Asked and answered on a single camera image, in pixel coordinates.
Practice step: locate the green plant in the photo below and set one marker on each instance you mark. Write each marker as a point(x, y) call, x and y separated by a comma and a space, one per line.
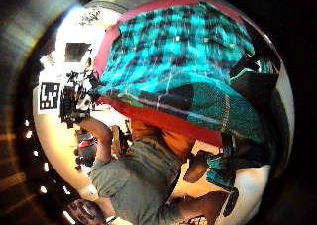
point(90, 16)

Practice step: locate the teal black plaid cloth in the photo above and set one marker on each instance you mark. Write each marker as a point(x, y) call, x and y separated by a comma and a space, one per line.
point(171, 53)

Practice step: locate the orange cloth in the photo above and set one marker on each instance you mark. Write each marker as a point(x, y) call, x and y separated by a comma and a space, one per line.
point(171, 139)

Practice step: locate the red and black chair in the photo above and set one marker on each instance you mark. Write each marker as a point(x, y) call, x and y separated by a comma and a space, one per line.
point(86, 150)

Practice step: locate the the person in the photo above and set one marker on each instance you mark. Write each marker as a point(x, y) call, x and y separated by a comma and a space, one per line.
point(138, 182)

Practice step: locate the white marker cube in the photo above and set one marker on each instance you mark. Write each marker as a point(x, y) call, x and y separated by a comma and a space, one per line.
point(49, 96)

